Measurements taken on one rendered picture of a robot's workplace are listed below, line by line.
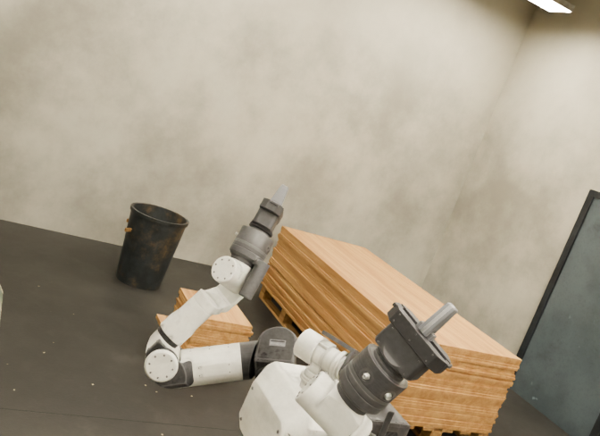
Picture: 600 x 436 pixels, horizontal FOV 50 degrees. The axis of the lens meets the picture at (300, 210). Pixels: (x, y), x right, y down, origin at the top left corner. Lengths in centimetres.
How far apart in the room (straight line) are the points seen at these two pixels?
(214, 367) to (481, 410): 372
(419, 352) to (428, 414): 383
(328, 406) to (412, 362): 15
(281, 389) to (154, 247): 428
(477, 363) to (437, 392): 36
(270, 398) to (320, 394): 36
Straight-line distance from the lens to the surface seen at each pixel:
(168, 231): 557
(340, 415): 105
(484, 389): 504
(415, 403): 470
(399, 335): 101
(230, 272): 150
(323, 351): 137
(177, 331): 156
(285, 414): 135
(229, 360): 157
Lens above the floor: 197
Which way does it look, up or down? 9 degrees down
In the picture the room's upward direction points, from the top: 20 degrees clockwise
